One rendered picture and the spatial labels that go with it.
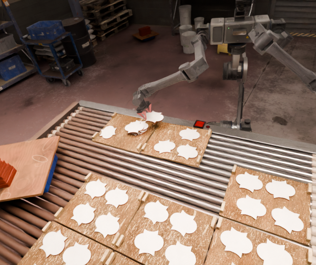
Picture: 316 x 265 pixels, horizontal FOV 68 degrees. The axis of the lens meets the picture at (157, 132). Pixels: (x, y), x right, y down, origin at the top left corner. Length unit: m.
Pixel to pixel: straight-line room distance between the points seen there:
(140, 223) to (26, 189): 0.71
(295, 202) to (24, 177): 1.55
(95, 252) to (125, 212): 0.24
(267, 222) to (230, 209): 0.18
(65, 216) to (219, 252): 0.84
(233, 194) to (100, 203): 0.76
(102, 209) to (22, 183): 0.52
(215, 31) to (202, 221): 1.29
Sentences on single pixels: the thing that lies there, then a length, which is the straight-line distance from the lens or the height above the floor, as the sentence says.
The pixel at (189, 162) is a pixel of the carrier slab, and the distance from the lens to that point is 1.54.
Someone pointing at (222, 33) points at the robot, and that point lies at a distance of 1.89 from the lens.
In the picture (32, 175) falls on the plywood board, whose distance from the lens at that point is 1.67.
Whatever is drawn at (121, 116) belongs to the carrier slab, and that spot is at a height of 0.94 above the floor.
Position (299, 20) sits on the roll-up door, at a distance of 5.93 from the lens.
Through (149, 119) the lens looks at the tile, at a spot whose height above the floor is 1.05.
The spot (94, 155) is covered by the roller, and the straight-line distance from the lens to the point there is 1.76.
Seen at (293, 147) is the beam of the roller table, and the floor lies 0.92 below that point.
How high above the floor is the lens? 2.10
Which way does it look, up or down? 41 degrees down
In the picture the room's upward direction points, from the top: 10 degrees counter-clockwise
